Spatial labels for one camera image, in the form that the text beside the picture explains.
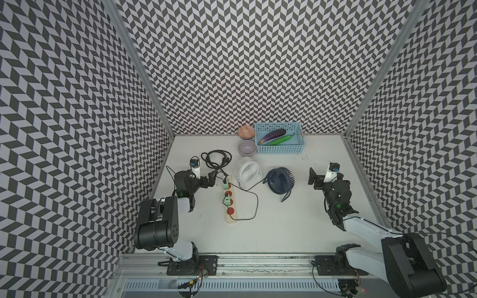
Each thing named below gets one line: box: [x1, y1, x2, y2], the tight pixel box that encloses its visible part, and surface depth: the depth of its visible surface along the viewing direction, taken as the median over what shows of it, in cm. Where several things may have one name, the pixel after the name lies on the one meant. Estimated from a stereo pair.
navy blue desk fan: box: [262, 167, 296, 203], surface depth 91 cm
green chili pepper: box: [265, 132, 296, 146], surface depth 114 cm
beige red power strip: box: [222, 175, 237, 224], surface depth 86 cm
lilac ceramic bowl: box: [237, 140, 258, 158], surface depth 110 cm
